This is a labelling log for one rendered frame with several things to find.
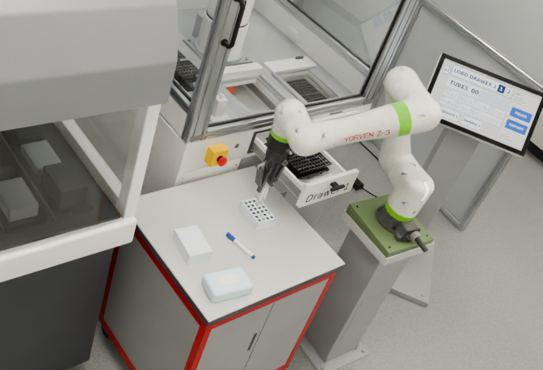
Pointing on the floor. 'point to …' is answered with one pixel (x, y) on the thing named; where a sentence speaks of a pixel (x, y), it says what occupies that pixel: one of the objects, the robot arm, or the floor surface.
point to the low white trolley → (128, 262)
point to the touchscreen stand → (422, 279)
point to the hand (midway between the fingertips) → (262, 191)
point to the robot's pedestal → (351, 300)
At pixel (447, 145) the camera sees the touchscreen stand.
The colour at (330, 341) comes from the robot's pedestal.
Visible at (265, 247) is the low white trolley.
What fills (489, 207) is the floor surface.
